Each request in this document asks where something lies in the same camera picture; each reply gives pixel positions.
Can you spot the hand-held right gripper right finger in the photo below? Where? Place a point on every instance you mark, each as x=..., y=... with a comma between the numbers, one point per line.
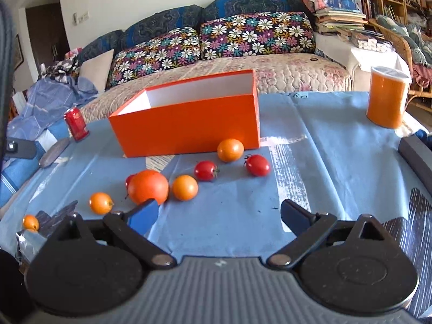
x=292, y=216

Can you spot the red cherry tomato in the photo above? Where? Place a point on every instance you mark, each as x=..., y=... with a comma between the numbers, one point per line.
x=129, y=179
x=206, y=171
x=258, y=165

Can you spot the orange cardboard box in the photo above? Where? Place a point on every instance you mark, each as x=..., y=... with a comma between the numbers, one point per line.
x=189, y=131

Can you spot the small orange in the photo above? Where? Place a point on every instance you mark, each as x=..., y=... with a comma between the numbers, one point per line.
x=100, y=203
x=185, y=187
x=30, y=222
x=230, y=150

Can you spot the grey knife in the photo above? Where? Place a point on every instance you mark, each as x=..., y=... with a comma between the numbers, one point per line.
x=54, y=153

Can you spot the red soda can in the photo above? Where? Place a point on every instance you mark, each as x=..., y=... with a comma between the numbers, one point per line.
x=76, y=124

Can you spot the long black box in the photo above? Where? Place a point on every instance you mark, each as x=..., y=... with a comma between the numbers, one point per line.
x=416, y=153

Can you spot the clothes on rattan chair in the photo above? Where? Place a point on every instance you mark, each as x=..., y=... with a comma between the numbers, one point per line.
x=415, y=40

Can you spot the dark blue back cushion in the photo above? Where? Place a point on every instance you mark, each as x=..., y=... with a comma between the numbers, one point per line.
x=162, y=20
x=256, y=3
x=101, y=44

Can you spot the large orange-red tomato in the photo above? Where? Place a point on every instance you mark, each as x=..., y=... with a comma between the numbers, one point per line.
x=147, y=185

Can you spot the white covered side table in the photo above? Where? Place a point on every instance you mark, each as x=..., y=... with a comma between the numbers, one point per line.
x=354, y=71

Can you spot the orange canister with lid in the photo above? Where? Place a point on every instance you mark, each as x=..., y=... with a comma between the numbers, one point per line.
x=388, y=98

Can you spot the light blue plastic sheet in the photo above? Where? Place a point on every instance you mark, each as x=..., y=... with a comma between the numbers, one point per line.
x=50, y=101

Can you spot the blue striped cloth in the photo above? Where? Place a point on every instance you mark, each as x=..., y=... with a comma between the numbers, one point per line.
x=20, y=175

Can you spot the beige pillow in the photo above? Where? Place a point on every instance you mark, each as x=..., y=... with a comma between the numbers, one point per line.
x=98, y=71

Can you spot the stack of books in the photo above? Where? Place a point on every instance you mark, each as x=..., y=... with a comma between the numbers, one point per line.
x=337, y=10

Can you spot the small framed picture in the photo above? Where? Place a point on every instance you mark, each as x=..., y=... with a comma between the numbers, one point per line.
x=18, y=52

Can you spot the blue patterned tablecloth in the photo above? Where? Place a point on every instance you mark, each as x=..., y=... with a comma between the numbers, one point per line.
x=337, y=148

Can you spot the patterned clothes pile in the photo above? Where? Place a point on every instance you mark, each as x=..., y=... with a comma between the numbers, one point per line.
x=60, y=65

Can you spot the wall switch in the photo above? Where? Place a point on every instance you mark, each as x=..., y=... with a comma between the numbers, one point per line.
x=81, y=17

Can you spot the row of white boxes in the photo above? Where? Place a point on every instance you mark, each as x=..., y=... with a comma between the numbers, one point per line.
x=371, y=44

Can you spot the sofa with quilted cover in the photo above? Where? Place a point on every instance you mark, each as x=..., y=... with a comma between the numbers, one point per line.
x=270, y=71

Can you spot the dark wooden door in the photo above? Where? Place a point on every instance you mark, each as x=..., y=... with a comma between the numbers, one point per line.
x=47, y=37

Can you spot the rattan chair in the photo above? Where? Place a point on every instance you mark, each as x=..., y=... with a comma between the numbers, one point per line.
x=408, y=50

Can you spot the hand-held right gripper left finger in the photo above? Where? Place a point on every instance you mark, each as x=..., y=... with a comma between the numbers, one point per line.
x=145, y=214

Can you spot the dark blue cloth pouch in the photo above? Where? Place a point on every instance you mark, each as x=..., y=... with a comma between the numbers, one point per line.
x=426, y=135

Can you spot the floral cushion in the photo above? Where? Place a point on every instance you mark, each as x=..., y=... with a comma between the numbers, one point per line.
x=256, y=35
x=155, y=57

